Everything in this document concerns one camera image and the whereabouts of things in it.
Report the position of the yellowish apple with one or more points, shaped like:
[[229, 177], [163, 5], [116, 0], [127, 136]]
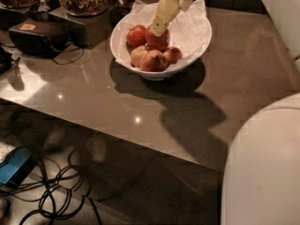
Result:
[[137, 55]]

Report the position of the metal scoop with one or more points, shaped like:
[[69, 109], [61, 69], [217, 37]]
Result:
[[43, 7]]

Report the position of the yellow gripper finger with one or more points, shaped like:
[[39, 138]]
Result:
[[166, 11]]

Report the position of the black display stand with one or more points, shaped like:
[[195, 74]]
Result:
[[84, 31]]

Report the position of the white paper liner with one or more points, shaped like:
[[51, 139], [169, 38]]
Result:
[[190, 25]]

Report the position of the white bowl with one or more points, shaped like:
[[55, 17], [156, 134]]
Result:
[[162, 72]]

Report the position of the black object at left edge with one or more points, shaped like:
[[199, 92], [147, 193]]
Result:
[[5, 61]]

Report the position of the black VR headset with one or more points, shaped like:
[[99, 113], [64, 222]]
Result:
[[41, 39]]

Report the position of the red apple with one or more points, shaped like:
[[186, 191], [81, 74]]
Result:
[[172, 55], [153, 61], [136, 36], [157, 43]]

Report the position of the blue device on floor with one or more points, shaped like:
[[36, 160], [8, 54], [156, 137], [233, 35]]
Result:
[[15, 167]]

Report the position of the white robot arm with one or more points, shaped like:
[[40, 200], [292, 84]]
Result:
[[261, 181]]

